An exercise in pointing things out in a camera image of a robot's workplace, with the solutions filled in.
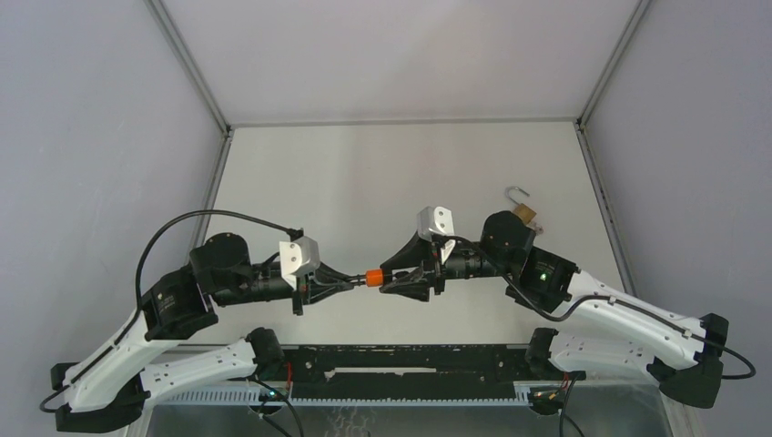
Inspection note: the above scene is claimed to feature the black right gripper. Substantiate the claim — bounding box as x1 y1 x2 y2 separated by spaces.
381 225 513 303

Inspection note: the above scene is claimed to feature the orange black padlock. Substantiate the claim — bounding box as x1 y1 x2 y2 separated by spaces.
349 269 392 288

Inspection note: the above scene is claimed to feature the large brass padlock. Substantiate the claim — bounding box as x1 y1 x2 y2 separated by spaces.
504 186 536 227

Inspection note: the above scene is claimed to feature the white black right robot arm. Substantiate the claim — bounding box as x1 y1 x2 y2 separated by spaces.
365 207 728 409

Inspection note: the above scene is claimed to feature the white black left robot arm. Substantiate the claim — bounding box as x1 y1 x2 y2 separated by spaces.
51 233 383 433

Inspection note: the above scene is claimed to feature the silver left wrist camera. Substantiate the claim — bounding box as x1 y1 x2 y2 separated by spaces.
279 236 321 291

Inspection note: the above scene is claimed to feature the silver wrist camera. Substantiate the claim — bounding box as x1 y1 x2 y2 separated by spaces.
417 206 455 241
279 236 321 291

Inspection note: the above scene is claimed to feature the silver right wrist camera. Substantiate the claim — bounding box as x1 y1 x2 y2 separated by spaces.
417 206 455 241

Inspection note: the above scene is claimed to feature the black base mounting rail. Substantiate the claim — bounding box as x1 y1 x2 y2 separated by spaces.
259 344 564 401

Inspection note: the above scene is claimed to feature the black right camera cable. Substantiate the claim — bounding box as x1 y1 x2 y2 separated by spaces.
449 235 757 381

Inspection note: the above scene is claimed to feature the black camera cable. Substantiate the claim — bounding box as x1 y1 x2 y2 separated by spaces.
449 235 757 381
38 208 304 414

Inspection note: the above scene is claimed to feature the black left camera cable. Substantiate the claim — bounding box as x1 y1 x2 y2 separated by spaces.
38 208 304 414

